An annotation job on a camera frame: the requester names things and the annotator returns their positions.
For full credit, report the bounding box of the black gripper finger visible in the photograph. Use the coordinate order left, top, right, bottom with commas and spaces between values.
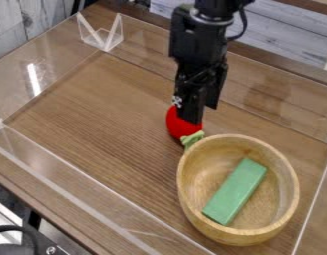
206, 65, 229, 109
175, 85, 207, 125

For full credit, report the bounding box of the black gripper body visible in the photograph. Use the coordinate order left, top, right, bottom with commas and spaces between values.
170, 49, 229, 106

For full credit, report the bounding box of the red plush strawberry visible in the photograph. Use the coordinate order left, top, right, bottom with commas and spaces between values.
166, 106, 205, 150

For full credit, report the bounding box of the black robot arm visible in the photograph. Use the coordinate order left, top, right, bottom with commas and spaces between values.
169, 0, 256, 125

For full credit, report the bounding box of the wooden oval bowl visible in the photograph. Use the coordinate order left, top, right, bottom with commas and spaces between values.
177, 134, 301, 246

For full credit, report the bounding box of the green rectangular block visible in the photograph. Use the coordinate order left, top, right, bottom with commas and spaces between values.
202, 158, 268, 226

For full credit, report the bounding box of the clear acrylic corner bracket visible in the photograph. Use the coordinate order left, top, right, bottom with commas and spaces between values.
76, 13, 125, 52

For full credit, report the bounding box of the black cable lower left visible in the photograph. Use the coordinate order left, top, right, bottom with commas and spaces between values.
0, 225, 39, 255

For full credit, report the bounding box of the black metal table mount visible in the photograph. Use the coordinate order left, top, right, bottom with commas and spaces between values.
23, 210, 70, 255

